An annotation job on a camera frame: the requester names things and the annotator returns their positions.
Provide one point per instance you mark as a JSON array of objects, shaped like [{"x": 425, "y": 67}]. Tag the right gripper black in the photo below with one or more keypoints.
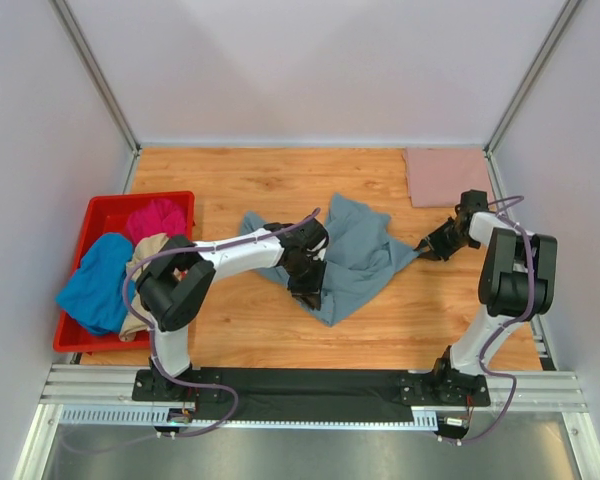
[{"x": 443, "y": 239}]

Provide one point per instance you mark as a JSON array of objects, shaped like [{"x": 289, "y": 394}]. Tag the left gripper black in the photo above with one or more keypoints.
[{"x": 305, "y": 282}]

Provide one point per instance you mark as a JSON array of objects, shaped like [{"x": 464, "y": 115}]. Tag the grey blue t shirt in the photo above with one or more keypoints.
[{"x": 361, "y": 259}]

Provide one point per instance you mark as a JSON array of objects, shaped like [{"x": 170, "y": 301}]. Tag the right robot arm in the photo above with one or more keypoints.
[{"x": 516, "y": 283}]

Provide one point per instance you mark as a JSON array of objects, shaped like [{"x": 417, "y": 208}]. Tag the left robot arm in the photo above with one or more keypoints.
[{"x": 173, "y": 284}]

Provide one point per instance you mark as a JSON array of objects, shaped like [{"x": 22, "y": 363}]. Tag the folded pink t shirt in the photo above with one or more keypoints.
[{"x": 436, "y": 177}]

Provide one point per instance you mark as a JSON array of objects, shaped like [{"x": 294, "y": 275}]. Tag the magenta t shirt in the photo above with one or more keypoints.
[{"x": 159, "y": 216}]

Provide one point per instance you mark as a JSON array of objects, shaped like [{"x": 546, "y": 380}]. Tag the beige t shirt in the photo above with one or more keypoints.
[{"x": 146, "y": 247}]

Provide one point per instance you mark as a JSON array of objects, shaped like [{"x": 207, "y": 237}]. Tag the bright blue t shirt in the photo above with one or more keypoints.
[{"x": 93, "y": 294}]

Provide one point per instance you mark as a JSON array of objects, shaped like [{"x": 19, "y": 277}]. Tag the red plastic bin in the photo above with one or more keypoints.
[{"x": 110, "y": 214}]

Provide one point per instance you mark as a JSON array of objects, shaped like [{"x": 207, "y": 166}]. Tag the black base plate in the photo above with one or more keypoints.
[{"x": 366, "y": 393}]

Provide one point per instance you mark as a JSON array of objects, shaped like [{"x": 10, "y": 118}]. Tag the slotted cable duct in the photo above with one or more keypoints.
[{"x": 171, "y": 417}]

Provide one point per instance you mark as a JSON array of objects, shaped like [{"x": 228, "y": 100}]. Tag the right aluminium frame post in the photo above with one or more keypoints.
[{"x": 568, "y": 11}]

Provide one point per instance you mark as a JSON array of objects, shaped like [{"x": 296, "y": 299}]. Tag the aluminium frame post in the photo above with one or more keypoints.
[
  {"x": 568, "y": 11},
  {"x": 78, "y": 39}
]

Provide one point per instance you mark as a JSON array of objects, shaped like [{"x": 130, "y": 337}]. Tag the left aluminium frame post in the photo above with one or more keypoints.
[{"x": 78, "y": 39}]

